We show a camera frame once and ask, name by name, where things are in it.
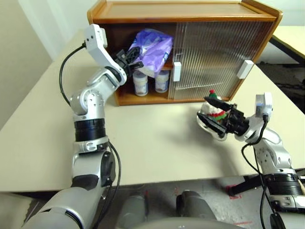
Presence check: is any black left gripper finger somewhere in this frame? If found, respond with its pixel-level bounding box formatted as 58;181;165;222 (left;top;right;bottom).
127;46;143;63
129;61;144;71

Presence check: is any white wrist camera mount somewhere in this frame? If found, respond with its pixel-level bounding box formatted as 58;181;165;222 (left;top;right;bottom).
245;92;274;144
83;23;129;86

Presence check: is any white snowman toy green hat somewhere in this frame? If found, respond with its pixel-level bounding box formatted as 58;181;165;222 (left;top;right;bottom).
195;89;231;141

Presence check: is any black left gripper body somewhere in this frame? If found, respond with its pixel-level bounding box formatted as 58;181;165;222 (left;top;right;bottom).
113;49;134;73

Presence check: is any ribbed glass sliding door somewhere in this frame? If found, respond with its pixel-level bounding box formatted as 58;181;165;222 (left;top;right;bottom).
167;22;239;100
185;21;275;101

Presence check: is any white jar with blue label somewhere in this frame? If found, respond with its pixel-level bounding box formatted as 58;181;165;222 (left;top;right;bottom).
132;71;149;97
154;70;171;94

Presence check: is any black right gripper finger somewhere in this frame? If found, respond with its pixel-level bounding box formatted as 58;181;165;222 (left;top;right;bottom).
204;96;233;112
197;113;228;139

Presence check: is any white door handle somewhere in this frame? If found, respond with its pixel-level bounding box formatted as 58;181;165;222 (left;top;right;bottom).
237;60;254;79
173;61;182;82

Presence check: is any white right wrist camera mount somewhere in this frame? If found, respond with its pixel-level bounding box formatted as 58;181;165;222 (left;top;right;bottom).
245;92;274;144

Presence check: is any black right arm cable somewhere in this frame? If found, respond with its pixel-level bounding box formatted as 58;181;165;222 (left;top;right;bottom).
241;114;283;229

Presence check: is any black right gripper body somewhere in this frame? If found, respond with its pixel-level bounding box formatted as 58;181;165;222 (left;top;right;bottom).
224;104;250;136

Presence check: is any purple plastic bag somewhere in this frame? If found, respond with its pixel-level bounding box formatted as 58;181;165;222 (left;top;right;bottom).
126;28;174;78

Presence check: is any brown wooden cabinet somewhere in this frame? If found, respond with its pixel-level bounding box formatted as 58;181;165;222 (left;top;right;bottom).
86;0;284;107

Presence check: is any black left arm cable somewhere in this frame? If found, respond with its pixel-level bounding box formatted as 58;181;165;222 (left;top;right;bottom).
59;42;122;229

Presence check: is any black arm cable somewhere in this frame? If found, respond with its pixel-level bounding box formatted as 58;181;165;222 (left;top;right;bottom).
59;42;122;229
241;114;283;229

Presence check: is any black metal stand leg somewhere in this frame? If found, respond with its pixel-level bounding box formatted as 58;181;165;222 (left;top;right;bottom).
225;168;305;197

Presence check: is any beige side table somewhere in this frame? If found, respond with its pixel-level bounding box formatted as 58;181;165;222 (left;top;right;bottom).
269;25;305;64

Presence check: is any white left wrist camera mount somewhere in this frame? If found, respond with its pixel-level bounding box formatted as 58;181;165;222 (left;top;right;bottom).
83;23;129;86

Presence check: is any dark grey rounded shape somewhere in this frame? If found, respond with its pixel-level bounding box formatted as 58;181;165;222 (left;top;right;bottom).
175;189;216;221
118;195;146;229

